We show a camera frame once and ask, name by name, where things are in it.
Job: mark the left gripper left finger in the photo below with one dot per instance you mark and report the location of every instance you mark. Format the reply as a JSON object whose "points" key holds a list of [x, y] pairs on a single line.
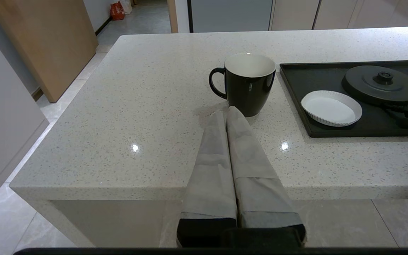
{"points": [[211, 177]]}

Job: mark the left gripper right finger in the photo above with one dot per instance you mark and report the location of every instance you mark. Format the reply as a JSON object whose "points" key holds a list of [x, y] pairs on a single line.
{"points": [[260, 191]]}

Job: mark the black cup white inside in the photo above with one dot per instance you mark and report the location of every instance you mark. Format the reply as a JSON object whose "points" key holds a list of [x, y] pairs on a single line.
{"points": [[248, 88]]}

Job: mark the black round kettle base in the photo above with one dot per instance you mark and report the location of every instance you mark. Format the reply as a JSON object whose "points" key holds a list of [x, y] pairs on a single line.
{"points": [[380, 86]]}

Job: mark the round white coaster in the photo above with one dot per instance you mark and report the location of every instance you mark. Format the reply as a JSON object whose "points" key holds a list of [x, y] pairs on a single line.
{"points": [[331, 109]]}

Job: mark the black rectangular tray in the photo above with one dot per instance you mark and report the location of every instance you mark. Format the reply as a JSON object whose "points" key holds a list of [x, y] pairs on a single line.
{"points": [[296, 74]]}

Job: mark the tall grey cabinet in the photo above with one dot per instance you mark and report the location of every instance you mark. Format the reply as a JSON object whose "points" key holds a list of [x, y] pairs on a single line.
{"points": [[230, 16]]}

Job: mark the grey sink base cabinet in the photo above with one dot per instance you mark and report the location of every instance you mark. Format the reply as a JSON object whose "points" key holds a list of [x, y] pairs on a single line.
{"points": [[313, 14]]}

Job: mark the red bag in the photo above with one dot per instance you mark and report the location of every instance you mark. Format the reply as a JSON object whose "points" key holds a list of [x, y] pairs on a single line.
{"points": [[117, 11]]}

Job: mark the white shopping bag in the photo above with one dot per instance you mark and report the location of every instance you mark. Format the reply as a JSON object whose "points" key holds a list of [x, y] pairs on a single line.
{"points": [[127, 5]]}

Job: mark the brown wooden door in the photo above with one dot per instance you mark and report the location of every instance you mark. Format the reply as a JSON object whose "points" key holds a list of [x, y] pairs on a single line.
{"points": [[51, 39]]}

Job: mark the white side cabinet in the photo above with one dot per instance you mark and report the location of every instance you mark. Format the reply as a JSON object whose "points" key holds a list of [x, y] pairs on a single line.
{"points": [[2, 106]]}

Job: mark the grey counter drawer cabinet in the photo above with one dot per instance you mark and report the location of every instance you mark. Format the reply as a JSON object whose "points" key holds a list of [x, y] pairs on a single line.
{"points": [[391, 12]]}

